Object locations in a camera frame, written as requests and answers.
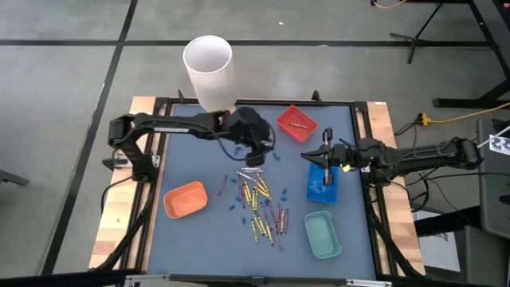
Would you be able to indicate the orange plastic bin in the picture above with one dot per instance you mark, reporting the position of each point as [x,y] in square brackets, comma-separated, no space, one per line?
[185,201]

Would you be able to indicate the black tripod stand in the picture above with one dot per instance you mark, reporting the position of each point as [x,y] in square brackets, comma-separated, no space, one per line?
[415,40]

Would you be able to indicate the white shade wooden base lamp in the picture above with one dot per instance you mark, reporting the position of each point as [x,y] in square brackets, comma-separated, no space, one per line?
[207,71]

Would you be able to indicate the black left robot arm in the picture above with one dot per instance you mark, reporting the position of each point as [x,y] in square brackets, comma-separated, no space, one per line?
[175,123]

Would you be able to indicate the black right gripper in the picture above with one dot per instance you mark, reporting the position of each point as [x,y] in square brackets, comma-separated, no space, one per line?
[342,155]

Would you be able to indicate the purple crayon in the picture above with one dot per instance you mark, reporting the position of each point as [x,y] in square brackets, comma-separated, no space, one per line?
[271,209]
[222,185]
[277,216]
[277,240]
[286,220]
[241,195]
[264,211]

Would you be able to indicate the white fiducial marker sheet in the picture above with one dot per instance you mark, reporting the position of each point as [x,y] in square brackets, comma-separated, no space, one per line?
[500,144]

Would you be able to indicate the blue mesh basket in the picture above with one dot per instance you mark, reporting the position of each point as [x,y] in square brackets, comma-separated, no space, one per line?
[318,195]

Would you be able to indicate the black table frame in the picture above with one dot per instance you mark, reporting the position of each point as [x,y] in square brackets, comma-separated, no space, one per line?
[279,101]

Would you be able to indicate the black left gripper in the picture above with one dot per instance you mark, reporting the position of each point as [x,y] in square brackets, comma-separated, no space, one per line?
[249,125]

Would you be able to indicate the dark grey cabinet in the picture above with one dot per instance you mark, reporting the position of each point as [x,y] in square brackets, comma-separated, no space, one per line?
[494,191]

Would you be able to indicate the grey stand foot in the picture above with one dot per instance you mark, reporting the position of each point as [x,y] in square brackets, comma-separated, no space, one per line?
[14,178]

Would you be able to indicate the dark grey box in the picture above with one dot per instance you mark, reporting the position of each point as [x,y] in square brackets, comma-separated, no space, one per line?
[484,259]

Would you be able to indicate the red mesh basket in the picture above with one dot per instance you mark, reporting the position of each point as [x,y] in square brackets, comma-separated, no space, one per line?
[295,115]

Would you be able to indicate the green plastic bin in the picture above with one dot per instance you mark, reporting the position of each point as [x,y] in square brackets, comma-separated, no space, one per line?
[322,237]

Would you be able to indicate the white crayon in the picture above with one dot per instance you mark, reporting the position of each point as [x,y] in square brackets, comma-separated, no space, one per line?
[247,175]
[299,125]
[252,169]

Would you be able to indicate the white box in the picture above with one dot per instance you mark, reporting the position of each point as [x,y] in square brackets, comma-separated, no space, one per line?
[436,243]

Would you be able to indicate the black stand base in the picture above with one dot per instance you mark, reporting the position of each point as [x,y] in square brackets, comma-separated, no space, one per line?
[458,103]

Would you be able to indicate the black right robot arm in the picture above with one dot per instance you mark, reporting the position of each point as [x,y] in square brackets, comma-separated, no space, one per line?
[422,155]

